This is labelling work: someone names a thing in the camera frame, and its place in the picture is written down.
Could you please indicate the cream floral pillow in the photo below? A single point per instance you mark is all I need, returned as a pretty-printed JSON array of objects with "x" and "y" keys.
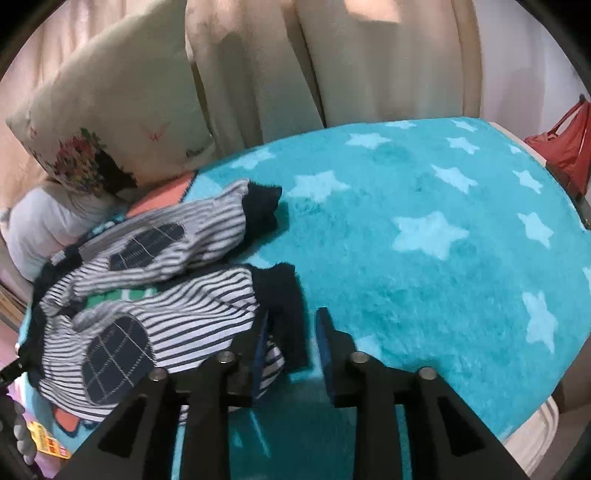
[
  {"x": 60, "y": 41},
  {"x": 115, "y": 110}
]

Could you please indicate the striped navy white sweater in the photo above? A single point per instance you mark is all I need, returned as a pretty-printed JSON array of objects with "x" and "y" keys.
[{"x": 184, "y": 304}]

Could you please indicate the white pillow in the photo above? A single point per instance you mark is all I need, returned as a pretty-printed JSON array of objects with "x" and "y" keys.
[{"x": 41, "y": 226}]

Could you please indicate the red bag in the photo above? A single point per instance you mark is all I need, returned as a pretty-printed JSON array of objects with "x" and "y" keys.
[{"x": 565, "y": 147}]

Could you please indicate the turquoise star print blanket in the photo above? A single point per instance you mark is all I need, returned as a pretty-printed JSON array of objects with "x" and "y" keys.
[{"x": 415, "y": 286}]

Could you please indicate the white mattress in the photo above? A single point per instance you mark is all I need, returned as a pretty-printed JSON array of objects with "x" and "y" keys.
[{"x": 533, "y": 438}]

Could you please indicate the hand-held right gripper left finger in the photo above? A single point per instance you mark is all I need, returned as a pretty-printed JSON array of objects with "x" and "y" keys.
[{"x": 262, "y": 344}]

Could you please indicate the yellow printed packet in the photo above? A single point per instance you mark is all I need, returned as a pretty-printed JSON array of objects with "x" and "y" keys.
[{"x": 48, "y": 441}]

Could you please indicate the cream curtain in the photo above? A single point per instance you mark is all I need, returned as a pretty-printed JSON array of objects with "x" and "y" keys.
[{"x": 323, "y": 64}]

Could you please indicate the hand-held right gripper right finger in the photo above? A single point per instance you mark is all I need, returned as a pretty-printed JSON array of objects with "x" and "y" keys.
[{"x": 326, "y": 350}]

